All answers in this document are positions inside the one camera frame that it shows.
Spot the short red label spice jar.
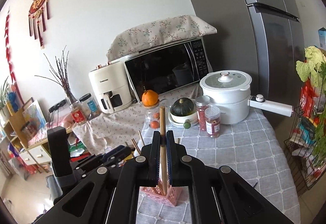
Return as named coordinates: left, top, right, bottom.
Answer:
left=204, top=106, right=221, bottom=138

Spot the black wire rack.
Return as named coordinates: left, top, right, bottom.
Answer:
left=283, top=61, right=326, bottom=197

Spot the grey checked tablecloth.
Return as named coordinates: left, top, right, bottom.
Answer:
left=135, top=105, right=301, bottom=224

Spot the pink cloth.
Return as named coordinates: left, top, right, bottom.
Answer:
left=46, top=113, right=77, bottom=135

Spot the floral microwave cover cloth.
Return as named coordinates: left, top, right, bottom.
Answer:
left=106, top=14, right=218, bottom=61

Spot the napa cabbage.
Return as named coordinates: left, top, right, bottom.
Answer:
left=295, top=46, right=326, bottom=88

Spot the red snack packet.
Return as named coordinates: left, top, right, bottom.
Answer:
left=299, top=80, right=319, bottom=125

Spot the cream air fryer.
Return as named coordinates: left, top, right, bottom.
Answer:
left=88, top=60, right=133, bottom=114

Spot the black microwave oven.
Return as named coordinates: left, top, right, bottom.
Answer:
left=124, top=38, right=213, bottom=101

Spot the wooden shelf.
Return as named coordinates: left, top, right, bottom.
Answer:
left=0, top=98, right=55, bottom=181

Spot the glass vase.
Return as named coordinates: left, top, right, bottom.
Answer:
left=65, top=90, right=78, bottom=106

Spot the pink perforated utensil holder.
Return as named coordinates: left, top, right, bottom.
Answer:
left=140, top=179, right=180, bottom=207

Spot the green potted plant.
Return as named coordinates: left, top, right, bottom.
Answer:
left=0, top=77, right=10, bottom=110

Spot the cream bowl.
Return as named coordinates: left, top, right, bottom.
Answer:
left=169, top=109, right=198, bottom=124

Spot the white plate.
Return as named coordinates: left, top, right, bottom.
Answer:
left=170, top=118, right=200, bottom=128

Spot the dark green squash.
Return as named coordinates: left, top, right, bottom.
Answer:
left=170, top=98, right=196, bottom=116

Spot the black power strip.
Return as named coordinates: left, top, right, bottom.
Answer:
left=48, top=102, right=67, bottom=113

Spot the blue and white carton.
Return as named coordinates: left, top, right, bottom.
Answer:
left=318, top=27, right=326, bottom=50

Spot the teal packet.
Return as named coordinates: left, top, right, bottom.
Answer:
left=298, top=119, right=316, bottom=145

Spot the floral tablecloth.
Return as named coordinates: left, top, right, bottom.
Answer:
left=73, top=84, right=204, bottom=157

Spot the large orange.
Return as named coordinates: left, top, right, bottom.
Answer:
left=142, top=87, right=159, bottom=106

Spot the green leafy herb bunch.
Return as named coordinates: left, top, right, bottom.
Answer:
left=312, top=61, right=326, bottom=166

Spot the red chili string decoration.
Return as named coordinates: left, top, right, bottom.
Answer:
left=4, top=8, right=24, bottom=102

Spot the glass jar with red label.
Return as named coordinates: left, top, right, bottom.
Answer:
left=69, top=101, right=86, bottom=125

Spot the dry twig bunch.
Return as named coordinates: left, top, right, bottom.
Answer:
left=35, top=45, right=77, bottom=98

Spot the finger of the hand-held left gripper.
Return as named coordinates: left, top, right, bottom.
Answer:
left=102, top=156, right=128, bottom=168
left=102, top=146, right=133, bottom=162

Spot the white electric pot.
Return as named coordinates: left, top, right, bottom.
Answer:
left=199, top=70, right=294, bottom=125

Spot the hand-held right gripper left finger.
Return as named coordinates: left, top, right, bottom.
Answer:
left=31, top=131, right=162, bottom=224

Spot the black lid storage jar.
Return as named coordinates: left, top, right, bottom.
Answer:
left=79, top=93, right=101, bottom=120

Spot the red knot wall ornament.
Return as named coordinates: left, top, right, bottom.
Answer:
left=28, top=0, right=51, bottom=50

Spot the grey refrigerator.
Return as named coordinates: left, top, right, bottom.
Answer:
left=171, top=0, right=306, bottom=128

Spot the colourful picture book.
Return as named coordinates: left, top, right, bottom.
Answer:
left=22, top=100, right=47, bottom=129

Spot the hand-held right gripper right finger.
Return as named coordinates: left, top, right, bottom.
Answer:
left=165, top=130, right=294, bottom=224

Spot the tall spice jar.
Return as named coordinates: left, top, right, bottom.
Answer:
left=195, top=96, right=211, bottom=131

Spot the glass jar with wooden lid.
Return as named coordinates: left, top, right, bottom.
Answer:
left=143, top=104, right=161, bottom=130

